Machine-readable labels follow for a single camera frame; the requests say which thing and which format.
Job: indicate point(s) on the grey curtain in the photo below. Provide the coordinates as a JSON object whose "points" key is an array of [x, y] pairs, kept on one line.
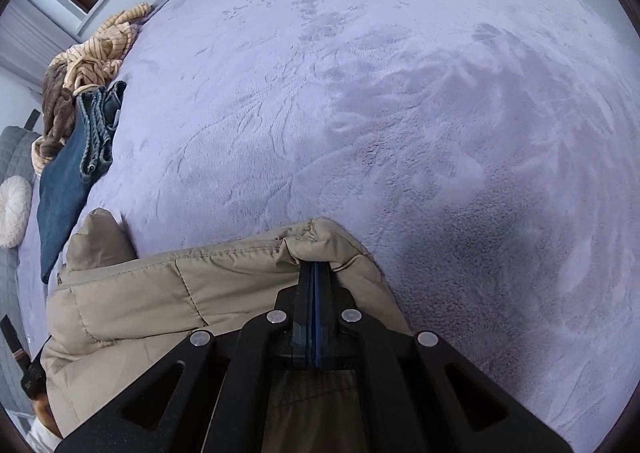
{"points": [[30, 38]]}

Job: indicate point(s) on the tan striped plush blanket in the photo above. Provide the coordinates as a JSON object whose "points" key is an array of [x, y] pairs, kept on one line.
{"points": [[97, 50]]}

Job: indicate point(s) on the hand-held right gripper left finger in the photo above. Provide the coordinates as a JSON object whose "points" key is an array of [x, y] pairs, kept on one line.
{"points": [[309, 293]]}

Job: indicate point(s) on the grey quilted headboard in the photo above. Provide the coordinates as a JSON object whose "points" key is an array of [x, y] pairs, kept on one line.
{"points": [[17, 153]]}

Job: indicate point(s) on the folded blue jeans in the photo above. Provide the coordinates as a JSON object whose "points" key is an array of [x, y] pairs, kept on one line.
{"points": [[62, 193]]}

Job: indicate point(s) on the lavender fleece bed blanket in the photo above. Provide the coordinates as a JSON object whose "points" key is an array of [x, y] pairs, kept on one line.
{"points": [[400, 133]]}

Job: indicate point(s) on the round white cushion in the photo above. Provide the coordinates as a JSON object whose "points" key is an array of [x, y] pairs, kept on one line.
{"points": [[14, 210]]}

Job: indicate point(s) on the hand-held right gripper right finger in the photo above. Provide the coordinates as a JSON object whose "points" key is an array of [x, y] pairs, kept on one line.
{"points": [[322, 293]]}

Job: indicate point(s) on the black headboard tab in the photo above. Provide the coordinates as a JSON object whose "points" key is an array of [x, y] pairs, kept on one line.
{"points": [[33, 119]]}

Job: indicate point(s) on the brown plush garment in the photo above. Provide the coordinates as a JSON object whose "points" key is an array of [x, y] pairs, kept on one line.
{"points": [[55, 108]]}

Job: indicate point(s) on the person's left forearm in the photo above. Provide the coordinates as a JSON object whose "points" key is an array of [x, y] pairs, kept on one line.
{"points": [[47, 420]]}

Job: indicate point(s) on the beige puffer jacket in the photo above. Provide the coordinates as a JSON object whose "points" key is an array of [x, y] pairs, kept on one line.
{"points": [[150, 293]]}

